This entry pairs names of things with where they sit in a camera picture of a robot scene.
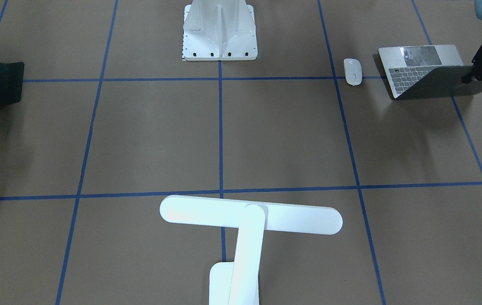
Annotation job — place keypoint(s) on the white wireless mouse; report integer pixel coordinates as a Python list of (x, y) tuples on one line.
[(353, 71)]

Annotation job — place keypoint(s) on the grey laptop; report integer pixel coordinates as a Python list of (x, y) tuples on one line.
[(423, 72)]

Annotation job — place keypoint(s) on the black mouse pad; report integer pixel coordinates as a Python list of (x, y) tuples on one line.
[(11, 83)]

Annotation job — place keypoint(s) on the white desk lamp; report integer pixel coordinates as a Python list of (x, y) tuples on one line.
[(236, 282)]

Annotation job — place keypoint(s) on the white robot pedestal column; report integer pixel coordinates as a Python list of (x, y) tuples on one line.
[(219, 30)]

